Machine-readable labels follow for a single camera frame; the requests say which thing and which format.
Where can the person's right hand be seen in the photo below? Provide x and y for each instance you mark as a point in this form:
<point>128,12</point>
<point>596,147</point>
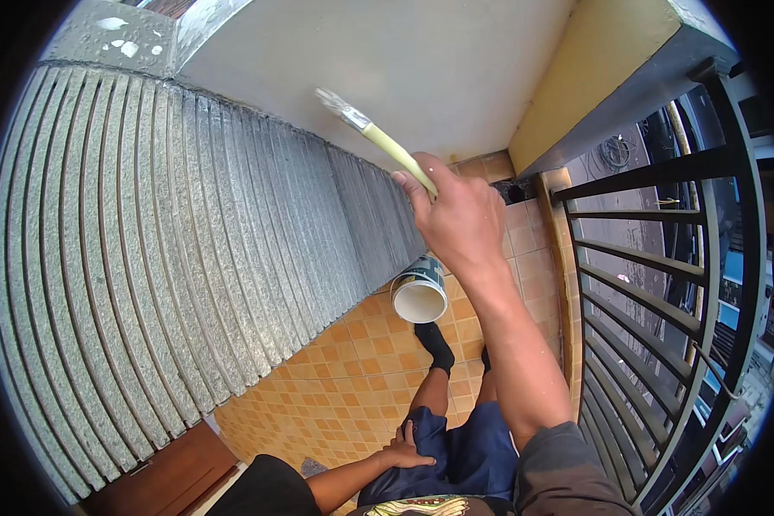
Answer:
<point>464,219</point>

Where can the person's left hand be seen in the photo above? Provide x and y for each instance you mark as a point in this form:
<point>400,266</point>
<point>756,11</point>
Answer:
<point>405,453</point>

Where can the person's left fingers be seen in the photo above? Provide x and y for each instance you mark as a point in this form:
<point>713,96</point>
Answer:
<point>407,431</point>

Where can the person's right thumb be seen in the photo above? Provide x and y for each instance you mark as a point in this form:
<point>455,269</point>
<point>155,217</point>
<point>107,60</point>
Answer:
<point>413,193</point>

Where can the person's left thumb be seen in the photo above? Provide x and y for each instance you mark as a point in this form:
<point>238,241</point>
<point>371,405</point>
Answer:
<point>424,460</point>

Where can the person's right fingers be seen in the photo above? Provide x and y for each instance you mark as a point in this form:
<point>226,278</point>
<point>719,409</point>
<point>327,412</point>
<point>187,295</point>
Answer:
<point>440,171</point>

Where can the person's legs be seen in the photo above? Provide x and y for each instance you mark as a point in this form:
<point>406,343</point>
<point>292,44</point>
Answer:
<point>464,451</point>

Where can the open white paint can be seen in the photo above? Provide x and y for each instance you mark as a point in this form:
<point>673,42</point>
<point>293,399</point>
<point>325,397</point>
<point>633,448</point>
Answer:
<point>420,300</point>

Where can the person's body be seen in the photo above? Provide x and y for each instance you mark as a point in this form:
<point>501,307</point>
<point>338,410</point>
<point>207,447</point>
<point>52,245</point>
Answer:
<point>567,477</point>

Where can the brown wooden door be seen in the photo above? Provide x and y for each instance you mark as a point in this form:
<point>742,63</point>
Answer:
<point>168,477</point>

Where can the black metal railing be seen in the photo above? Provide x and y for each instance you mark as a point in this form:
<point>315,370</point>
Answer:
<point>645,309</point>

